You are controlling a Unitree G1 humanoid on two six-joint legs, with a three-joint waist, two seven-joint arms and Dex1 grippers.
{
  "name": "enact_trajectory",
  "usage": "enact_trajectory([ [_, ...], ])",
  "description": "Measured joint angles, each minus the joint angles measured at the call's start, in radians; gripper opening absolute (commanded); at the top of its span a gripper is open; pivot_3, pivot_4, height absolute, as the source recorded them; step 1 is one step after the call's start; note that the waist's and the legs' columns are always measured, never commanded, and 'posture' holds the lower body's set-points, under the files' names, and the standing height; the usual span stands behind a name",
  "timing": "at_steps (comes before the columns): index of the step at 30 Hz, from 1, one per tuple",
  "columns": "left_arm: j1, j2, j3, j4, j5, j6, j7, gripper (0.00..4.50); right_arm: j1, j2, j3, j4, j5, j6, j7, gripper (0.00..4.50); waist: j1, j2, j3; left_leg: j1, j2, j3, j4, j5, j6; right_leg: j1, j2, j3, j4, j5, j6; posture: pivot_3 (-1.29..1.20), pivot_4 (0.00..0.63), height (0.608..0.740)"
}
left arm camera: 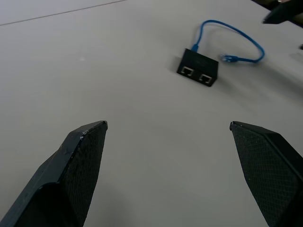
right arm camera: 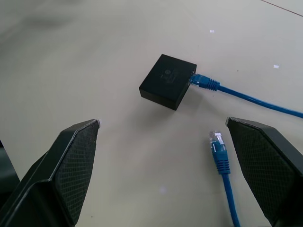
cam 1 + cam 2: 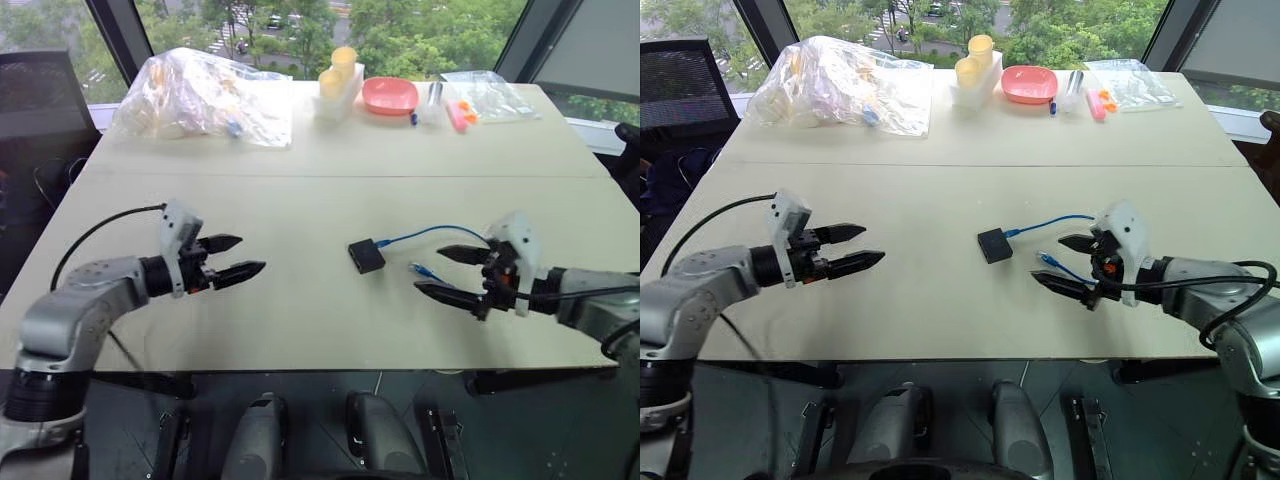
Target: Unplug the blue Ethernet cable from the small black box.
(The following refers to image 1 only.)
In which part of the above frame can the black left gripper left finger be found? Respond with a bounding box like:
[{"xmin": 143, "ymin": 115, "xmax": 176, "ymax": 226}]
[{"xmin": 0, "ymin": 121, "xmax": 108, "ymax": 227}]

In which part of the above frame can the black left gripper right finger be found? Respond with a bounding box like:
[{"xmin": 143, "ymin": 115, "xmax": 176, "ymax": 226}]
[{"xmin": 229, "ymin": 121, "xmax": 303, "ymax": 227}]

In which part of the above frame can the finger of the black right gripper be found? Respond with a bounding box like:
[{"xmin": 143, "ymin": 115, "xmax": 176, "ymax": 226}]
[{"xmin": 261, "ymin": 0, "xmax": 303, "ymax": 25}]

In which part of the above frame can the black ethernet splitter box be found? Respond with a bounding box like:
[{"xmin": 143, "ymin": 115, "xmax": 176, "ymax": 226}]
[{"xmin": 176, "ymin": 48, "xmax": 219, "ymax": 88}]

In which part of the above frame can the blue Ethernet cable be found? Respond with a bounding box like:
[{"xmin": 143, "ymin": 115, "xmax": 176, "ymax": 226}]
[{"xmin": 192, "ymin": 19, "xmax": 265, "ymax": 65}]

